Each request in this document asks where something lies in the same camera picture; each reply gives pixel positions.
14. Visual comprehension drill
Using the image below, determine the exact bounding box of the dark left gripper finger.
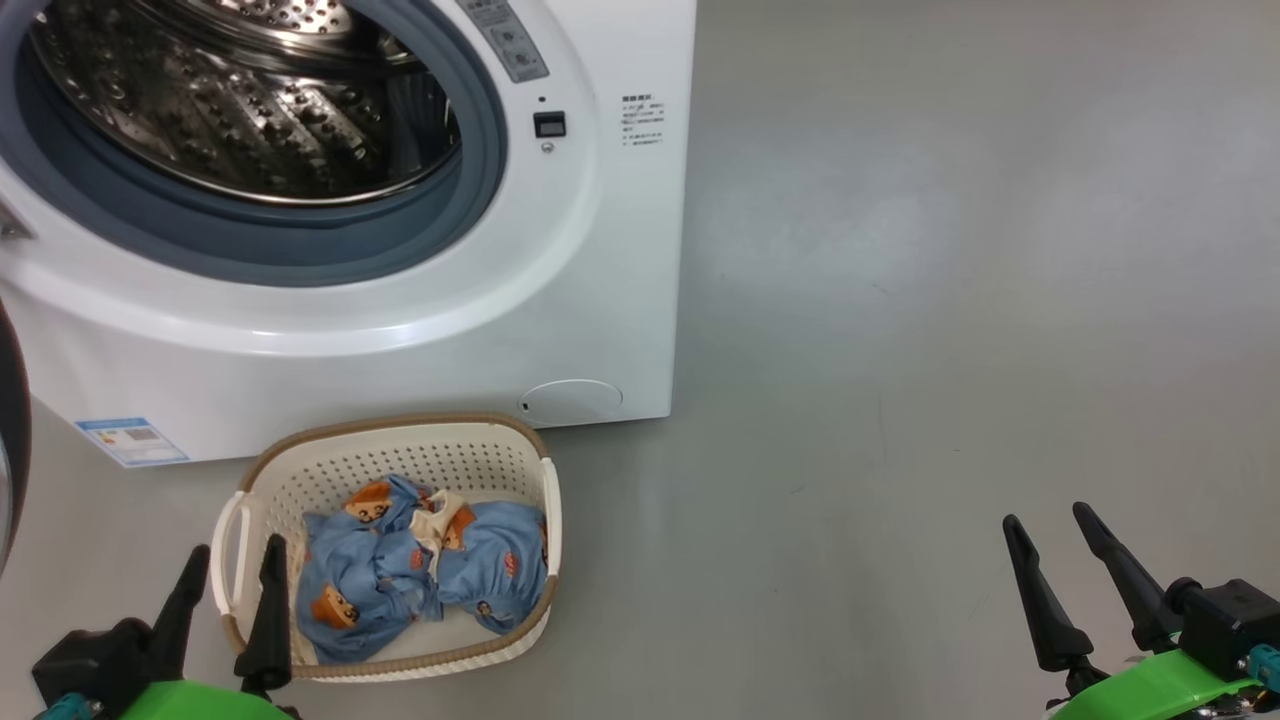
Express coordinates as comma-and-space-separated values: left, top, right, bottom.
233, 534, 294, 697
148, 545, 212, 692

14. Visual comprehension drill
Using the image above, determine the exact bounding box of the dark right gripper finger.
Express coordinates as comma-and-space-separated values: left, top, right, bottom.
1002, 514, 1097, 674
1072, 502, 1182, 654

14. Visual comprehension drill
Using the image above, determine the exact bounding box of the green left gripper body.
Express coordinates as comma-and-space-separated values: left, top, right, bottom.
120, 680, 301, 720

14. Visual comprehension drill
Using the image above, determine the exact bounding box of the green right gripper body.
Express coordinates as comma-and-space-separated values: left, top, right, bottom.
1045, 650, 1264, 720

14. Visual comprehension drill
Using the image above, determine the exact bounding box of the blue bear print garment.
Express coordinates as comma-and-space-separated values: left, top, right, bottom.
296, 474, 443, 665
415, 490, 549, 635

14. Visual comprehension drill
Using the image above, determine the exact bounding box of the round black glass washer door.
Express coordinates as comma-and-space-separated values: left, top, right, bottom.
0, 298, 33, 583

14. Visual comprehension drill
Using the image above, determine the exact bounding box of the white front-load washing machine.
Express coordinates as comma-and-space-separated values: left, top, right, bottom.
0, 0, 698, 469

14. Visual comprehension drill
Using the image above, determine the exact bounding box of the stainless steel washing machine drum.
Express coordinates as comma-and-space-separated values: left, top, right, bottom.
28, 0, 463, 207

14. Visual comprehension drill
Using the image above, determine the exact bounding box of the blue energy label sticker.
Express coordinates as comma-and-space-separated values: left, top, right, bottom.
75, 417, 190, 468

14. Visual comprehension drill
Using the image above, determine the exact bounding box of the cream perforated laundry basket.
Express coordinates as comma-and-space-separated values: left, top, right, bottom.
210, 412, 563, 683

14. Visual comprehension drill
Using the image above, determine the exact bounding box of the round white filter cover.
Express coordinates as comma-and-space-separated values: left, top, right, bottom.
518, 379, 623, 424

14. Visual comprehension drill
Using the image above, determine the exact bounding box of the black text notice sticker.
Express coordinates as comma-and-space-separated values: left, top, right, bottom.
620, 96, 667, 150

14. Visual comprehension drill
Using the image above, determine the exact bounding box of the grey warning label sticker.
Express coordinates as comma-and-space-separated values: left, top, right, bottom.
455, 0, 551, 85

